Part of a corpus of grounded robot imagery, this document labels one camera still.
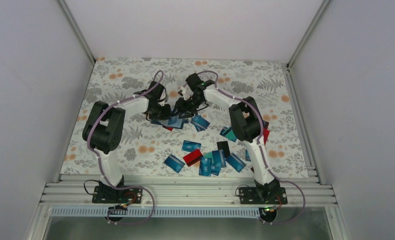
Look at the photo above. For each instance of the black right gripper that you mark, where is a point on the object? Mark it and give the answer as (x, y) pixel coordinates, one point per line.
(182, 108)

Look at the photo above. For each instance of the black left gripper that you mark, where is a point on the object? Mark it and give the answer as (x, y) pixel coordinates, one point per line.
(165, 114)

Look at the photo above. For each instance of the blue denim card holder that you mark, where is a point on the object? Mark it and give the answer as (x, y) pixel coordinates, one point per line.
(174, 122)

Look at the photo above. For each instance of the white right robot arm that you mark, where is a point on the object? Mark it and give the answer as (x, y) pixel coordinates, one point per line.
(245, 118)

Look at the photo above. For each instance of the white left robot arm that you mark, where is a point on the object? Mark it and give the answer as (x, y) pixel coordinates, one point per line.
(105, 124)

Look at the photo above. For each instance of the red card with black stripe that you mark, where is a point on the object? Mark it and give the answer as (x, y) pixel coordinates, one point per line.
(168, 128)

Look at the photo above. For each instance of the blue card with silver stripe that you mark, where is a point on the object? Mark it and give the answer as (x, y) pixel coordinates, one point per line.
(199, 123)

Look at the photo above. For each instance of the blue card with logo centre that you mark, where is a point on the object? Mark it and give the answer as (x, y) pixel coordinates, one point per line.
(190, 146)

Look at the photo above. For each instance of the blue card under teal card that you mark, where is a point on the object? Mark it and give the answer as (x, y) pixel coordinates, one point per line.
(225, 132)

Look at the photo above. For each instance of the teal green card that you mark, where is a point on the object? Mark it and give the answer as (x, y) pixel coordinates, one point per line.
(232, 136)

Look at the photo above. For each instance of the red card centre pile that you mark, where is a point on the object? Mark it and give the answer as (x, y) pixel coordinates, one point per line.
(193, 157)

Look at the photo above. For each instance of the blue striped card pile centre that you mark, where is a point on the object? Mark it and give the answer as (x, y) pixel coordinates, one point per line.
(218, 158)

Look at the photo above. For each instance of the floral patterned table mat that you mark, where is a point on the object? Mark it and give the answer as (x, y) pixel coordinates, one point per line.
(145, 146)

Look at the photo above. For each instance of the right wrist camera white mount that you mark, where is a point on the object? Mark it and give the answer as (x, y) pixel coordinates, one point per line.
(182, 90)

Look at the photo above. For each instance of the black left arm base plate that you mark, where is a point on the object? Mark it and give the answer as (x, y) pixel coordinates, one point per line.
(108, 195)

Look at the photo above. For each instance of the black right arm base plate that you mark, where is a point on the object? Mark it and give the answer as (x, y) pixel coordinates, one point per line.
(251, 196)

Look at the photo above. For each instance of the aluminium rail frame front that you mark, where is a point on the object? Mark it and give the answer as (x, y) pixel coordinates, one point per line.
(181, 191)

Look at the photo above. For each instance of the grey slotted cable duct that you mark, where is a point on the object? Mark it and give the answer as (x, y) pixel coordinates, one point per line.
(158, 212)

